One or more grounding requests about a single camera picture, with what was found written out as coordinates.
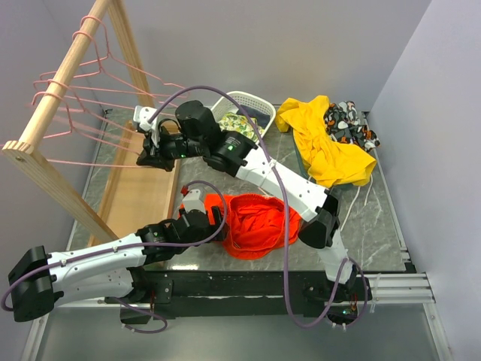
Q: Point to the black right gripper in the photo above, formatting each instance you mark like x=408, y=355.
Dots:
x=153, y=156

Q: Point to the pink wire hanger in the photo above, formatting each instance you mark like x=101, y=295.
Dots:
x=82, y=97
x=131, y=58
x=89, y=164
x=46, y=111

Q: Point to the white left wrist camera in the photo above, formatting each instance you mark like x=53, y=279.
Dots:
x=193, y=200

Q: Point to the white plastic laundry basket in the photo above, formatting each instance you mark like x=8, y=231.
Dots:
x=223, y=105

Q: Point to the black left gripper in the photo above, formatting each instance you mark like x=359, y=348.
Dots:
x=213, y=228

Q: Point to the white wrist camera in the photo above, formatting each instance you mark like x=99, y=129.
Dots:
x=193, y=200
x=143, y=123

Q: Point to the yellow garment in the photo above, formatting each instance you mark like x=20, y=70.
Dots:
x=328, y=162

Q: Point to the orange mesh shorts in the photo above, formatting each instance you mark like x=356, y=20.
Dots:
x=256, y=226

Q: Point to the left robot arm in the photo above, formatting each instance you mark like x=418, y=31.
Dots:
x=40, y=281

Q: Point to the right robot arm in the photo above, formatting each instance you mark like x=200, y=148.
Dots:
x=199, y=134

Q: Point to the black white orange patterned garment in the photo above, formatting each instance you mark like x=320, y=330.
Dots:
x=344, y=125

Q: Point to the lemon print garment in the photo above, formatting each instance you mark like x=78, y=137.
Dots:
x=238, y=123

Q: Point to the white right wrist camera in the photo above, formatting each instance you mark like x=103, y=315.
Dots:
x=143, y=123

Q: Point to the dark navy garment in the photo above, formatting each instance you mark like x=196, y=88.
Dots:
x=261, y=118

